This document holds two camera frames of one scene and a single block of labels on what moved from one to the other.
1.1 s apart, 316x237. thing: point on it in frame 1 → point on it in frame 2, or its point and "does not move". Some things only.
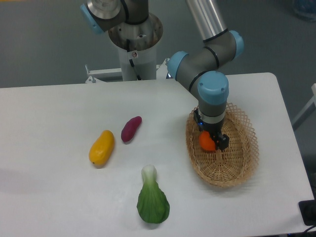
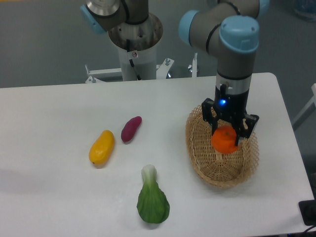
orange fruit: [207, 142] → [223, 139]
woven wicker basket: [232, 165] does not move
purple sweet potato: [129, 129] does not move
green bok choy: [153, 204] does not move
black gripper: [214, 129] → [231, 108]
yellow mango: [101, 149] does not move
